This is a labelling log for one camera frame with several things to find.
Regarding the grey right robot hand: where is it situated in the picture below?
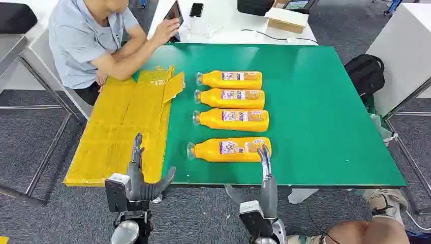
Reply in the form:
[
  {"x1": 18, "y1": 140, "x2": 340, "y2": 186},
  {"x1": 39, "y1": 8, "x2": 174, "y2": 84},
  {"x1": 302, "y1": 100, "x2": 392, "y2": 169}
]
[{"x1": 224, "y1": 145, "x2": 279, "y2": 220}]

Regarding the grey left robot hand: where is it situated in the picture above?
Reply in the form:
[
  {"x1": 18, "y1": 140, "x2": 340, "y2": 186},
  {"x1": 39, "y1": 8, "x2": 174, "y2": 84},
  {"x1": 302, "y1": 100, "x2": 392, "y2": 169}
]
[{"x1": 126, "y1": 133, "x2": 177, "y2": 202}]

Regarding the orange drink bottle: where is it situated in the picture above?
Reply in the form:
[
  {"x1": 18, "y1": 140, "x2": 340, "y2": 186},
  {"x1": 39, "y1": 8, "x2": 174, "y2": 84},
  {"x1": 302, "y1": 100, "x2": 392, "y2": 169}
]
[
  {"x1": 194, "y1": 88, "x2": 266, "y2": 110},
  {"x1": 192, "y1": 108, "x2": 270, "y2": 133},
  {"x1": 187, "y1": 136, "x2": 272, "y2": 163},
  {"x1": 196, "y1": 70, "x2": 263, "y2": 90}
]

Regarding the yellow sheet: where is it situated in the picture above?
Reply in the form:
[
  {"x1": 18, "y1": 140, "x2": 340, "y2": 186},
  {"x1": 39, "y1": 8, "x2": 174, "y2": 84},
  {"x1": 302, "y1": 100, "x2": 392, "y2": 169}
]
[{"x1": 63, "y1": 66, "x2": 186, "y2": 188}]

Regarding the green table mat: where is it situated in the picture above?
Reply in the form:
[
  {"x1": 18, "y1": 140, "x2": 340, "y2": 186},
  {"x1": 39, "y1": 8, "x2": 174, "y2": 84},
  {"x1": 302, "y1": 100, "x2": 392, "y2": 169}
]
[{"x1": 133, "y1": 43, "x2": 407, "y2": 189}]

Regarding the person in pale shoe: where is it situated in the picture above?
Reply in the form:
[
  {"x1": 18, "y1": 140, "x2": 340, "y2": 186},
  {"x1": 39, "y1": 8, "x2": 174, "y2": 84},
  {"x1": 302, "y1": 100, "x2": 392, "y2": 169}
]
[{"x1": 286, "y1": 188, "x2": 411, "y2": 244}]

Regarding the green and white bag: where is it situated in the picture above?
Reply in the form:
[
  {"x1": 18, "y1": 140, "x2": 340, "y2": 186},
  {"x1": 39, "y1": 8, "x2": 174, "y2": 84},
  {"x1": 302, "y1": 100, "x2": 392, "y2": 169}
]
[{"x1": 364, "y1": 95, "x2": 399, "y2": 144}]

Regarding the black backpack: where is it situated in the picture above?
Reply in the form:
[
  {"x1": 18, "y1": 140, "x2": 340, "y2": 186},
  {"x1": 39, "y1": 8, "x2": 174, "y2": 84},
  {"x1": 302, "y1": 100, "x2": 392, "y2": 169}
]
[{"x1": 344, "y1": 54, "x2": 386, "y2": 99}]

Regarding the seated person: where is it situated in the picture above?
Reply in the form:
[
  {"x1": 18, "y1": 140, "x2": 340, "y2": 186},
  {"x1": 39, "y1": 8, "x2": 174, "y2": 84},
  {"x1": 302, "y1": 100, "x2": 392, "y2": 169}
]
[{"x1": 48, "y1": 0, "x2": 181, "y2": 107}]

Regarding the white desk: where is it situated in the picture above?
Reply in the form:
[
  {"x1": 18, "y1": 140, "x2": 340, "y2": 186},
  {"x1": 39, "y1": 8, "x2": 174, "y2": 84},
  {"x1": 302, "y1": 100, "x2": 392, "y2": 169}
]
[{"x1": 147, "y1": 0, "x2": 319, "y2": 46}]

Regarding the flat cardboard box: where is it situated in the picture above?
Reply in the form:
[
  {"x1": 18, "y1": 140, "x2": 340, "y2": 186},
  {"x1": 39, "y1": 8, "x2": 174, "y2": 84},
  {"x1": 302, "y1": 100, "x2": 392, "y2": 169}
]
[{"x1": 264, "y1": 7, "x2": 310, "y2": 35}]

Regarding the black tablet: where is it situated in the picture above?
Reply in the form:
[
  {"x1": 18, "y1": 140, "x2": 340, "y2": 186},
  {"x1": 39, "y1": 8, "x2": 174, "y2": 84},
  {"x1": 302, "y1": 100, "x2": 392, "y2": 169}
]
[{"x1": 163, "y1": 0, "x2": 184, "y2": 43}]

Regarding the black smartphone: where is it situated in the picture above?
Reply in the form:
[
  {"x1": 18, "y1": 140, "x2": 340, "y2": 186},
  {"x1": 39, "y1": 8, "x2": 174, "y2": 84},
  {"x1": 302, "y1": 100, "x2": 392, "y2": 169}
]
[{"x1": 189, "y1": 3, "x2": 204, "y2": 18}]

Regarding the white side table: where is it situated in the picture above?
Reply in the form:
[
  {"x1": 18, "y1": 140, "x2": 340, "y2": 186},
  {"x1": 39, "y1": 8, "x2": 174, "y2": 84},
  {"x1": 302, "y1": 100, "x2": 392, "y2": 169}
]
[{"x1": 365, "y1": 3, "x2": 431, "y2": 119}]

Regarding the black case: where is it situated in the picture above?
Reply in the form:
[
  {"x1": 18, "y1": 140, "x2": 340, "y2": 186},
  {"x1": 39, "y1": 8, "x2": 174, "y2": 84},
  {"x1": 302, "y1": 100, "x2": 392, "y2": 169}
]
[{"x1": 237, "y1": 0, "x2": 275, "y2": 17}]

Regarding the tablet with lit screen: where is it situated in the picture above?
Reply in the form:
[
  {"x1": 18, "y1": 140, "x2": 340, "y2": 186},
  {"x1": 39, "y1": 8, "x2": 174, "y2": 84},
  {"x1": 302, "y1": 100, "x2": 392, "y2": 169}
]
[{"x1": 282, "y1": 0, "x2": 318, "y2": 15}]

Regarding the black seat cushion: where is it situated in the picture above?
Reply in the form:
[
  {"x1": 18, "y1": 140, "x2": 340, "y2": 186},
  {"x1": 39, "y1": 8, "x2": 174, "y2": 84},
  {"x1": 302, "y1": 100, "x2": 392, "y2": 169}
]
[{"x1": 0, "y1": 2, "x2": 38, "y2": 36}]

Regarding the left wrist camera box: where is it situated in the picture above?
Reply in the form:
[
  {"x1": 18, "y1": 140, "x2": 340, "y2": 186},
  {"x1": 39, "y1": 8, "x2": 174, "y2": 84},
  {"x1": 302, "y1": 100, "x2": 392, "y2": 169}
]
[{"x1": 104, "y1": 173, "x2": 131, "y2": 213}]

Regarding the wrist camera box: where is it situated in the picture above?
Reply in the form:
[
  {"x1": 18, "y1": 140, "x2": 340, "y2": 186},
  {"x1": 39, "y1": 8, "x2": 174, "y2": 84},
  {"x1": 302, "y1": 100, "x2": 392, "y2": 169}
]
[
  {"x1": 104, "y1": 173, "x2": 131, "y2": 213},
  {"x1": 238, "y1": 200, "x2": 274, "y2": 240}
]

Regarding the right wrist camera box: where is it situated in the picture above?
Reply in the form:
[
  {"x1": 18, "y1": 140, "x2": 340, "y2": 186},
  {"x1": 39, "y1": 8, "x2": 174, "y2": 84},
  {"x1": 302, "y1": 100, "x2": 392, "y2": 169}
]
[{"x1": 238, "y1": 200, "x2": 274, "y2": 240}]

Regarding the black cable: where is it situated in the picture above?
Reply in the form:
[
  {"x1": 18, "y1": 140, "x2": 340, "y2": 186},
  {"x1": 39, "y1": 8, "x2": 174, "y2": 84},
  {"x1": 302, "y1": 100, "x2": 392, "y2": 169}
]
[{"x1": 240, "y1": 28, "x2": 319, "y2": 45}]

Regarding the white cable on desk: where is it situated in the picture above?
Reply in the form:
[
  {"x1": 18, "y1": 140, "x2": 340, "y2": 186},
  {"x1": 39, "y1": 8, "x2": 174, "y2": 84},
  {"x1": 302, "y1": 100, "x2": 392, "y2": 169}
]
[{"x1": 181, "y1": 21, "x2": 225, "y2": 40}]

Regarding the steel frame bench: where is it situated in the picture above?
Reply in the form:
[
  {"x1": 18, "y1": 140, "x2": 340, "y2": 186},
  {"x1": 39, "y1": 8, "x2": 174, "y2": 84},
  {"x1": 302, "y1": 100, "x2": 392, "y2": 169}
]
[{"x1": 0, "y1": 34, "x2": 83, "y2": 207}]

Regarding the blue trolley frame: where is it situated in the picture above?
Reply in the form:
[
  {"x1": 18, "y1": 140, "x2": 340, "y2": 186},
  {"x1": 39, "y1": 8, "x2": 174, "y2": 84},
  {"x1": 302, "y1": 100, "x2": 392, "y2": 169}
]
[{"x1": 372, "y1": 0, "x2": 404, "y2": 16}]

